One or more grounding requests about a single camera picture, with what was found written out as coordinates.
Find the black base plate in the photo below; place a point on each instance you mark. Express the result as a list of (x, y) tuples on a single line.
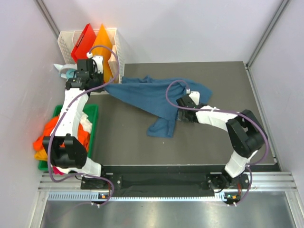
[(172, 180)]

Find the red plastic board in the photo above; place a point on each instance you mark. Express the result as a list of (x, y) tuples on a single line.
[(84, 43)]

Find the aluminium frame rail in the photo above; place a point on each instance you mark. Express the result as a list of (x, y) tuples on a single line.
[(262, 181)]

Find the blue t-shirt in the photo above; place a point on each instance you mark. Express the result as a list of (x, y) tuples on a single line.
[(149, 94)]

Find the pink cloth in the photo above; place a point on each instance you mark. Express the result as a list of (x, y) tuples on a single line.
[(58, 170)]

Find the wooden board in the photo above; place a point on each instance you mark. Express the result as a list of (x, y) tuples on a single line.
[(113, 64)]

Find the teal tape roll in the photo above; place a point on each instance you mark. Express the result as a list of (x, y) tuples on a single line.
[(70, 73)]

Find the green plastic crate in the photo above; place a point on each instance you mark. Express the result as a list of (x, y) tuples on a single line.
[(92, 111)]

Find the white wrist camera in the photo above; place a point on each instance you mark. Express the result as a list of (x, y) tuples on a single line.
[(97, 62), (194, 95)]

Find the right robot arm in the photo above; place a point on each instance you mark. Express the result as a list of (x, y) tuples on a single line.
[(245, 132)]

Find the white slotted storage basket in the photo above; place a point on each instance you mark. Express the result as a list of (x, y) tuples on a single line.
[(67, 40)]

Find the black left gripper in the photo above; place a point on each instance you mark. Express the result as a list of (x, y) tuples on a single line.
[(99, 75)]

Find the yellow t-shirt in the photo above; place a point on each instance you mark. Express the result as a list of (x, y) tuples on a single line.
[(41, 155)]

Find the orange t-shirt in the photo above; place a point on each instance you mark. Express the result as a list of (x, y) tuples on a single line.
[(83, 137)]

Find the orange plastic board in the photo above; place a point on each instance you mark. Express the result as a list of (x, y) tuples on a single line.
[(102, 38)]

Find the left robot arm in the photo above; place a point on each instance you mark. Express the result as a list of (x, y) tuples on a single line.
[(63, 146)]

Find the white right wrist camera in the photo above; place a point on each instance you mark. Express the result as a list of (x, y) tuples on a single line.
[(194, 95)]

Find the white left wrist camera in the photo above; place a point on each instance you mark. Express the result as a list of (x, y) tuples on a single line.
[(97, 62)]

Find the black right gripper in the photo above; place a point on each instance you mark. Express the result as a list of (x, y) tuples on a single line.
[(182, 116)]

